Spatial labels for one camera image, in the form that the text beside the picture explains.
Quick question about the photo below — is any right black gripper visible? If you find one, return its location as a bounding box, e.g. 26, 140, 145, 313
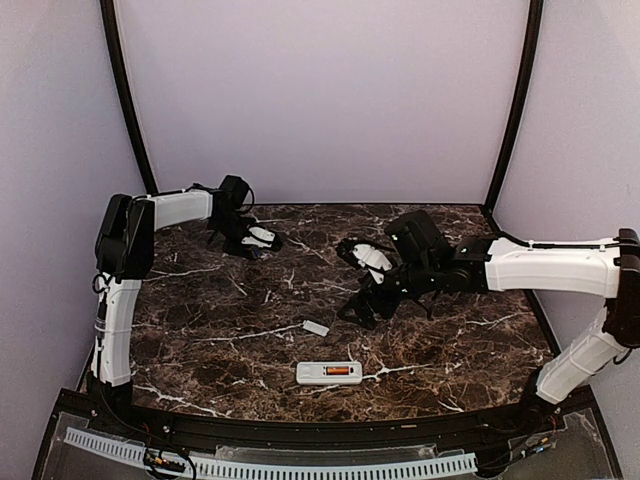
337, 257, 439, 330

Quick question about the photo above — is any white battery cover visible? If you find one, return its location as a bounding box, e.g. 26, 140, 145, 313
302, 320, 329, 337

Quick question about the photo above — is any orange battery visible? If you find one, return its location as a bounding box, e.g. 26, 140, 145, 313
325, 366, 351, 376

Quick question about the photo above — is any white remote control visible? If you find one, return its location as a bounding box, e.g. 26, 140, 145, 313
296, 361, 363, 386

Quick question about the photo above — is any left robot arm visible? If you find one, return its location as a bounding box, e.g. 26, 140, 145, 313
91, 175, 283, 387

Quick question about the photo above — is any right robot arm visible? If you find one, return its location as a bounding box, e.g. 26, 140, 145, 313
336, 210, 639, 434

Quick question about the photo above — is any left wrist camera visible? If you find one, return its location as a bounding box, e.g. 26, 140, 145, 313
241, 225, 283, 252

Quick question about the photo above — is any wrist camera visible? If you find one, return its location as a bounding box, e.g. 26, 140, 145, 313
336, 238, 395, 285
241, 225, 283, 252

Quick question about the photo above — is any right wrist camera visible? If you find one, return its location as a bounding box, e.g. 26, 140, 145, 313
336, 238, 395, 285

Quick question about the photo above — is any black front rail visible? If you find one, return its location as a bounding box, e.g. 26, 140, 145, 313
54, 388, 596, 451

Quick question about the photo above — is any left black frame post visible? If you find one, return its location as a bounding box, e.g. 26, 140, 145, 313
99, 0, 159, 194

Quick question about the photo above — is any black frame post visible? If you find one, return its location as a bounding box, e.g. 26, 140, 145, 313
483, 0, 544, 217
99, 0, 159, 194

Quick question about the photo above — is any white slotted cable duct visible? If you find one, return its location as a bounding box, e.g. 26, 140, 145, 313
63, 427, 478, 479

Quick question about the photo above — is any right black frame post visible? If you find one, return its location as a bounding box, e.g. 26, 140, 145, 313
483, 0, 544, 217

